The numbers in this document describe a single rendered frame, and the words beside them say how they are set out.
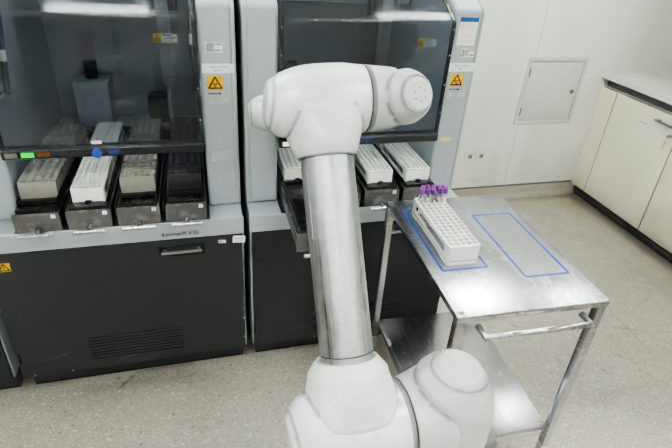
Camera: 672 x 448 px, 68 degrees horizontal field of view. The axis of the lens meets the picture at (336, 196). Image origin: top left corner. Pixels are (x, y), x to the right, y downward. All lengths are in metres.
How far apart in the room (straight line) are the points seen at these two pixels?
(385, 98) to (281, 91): 0.19
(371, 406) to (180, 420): 1.29
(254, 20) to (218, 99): 0.28
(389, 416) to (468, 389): 0.15
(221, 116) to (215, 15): 0.32
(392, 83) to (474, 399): 0.58
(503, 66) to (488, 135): 0.46
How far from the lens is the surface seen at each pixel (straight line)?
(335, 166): 0.90
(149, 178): 1.80
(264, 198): 1.87
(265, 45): 1.67
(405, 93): 0.92
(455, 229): 1.55
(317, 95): 0.90
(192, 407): 2.16
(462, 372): 0.98
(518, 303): 1.43
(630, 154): 3.69
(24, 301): 2.05
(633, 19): 3.86
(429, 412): 0.97
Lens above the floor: 1.67
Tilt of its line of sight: 29 degrees down
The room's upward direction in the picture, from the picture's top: 4 degrees clockwise
